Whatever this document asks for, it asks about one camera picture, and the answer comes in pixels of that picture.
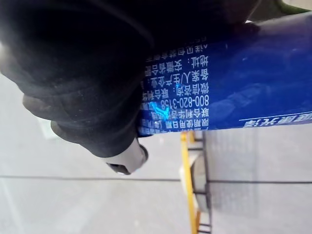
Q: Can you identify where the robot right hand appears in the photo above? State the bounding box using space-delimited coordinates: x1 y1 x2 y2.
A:
0 0 285 176

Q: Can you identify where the blue red toothpaste box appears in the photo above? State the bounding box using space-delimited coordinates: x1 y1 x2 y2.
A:
135 9 312 138

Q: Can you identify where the black shelf with yellow rail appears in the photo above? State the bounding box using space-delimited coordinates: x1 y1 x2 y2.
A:
179 131 215 234

